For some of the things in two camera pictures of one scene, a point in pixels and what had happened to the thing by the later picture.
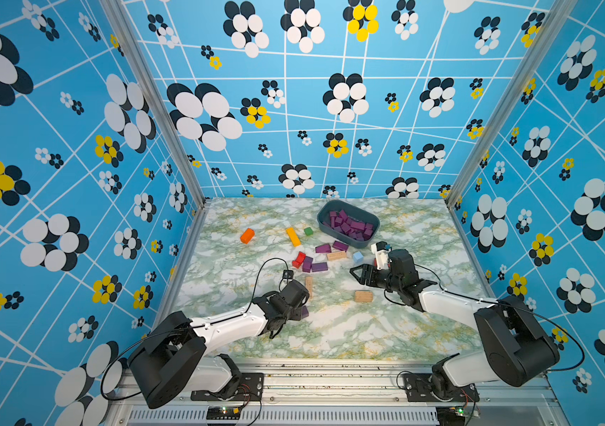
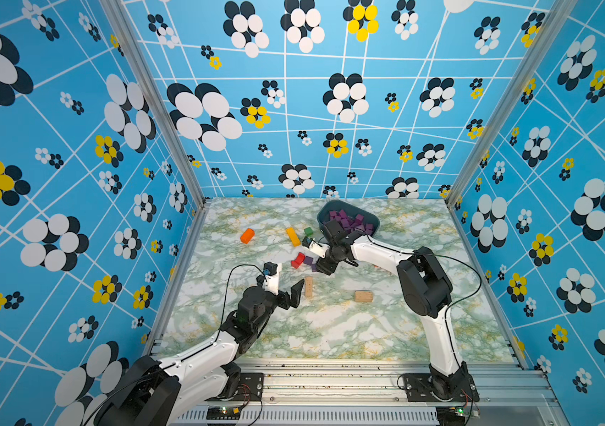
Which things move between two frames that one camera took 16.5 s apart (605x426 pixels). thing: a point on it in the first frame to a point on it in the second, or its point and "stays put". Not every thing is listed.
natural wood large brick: x=364 y=296 stays put
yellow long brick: x=294 y=237 stays put
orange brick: x=247 y=236 stays put
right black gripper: x=365 y=269 to x=324 y=267
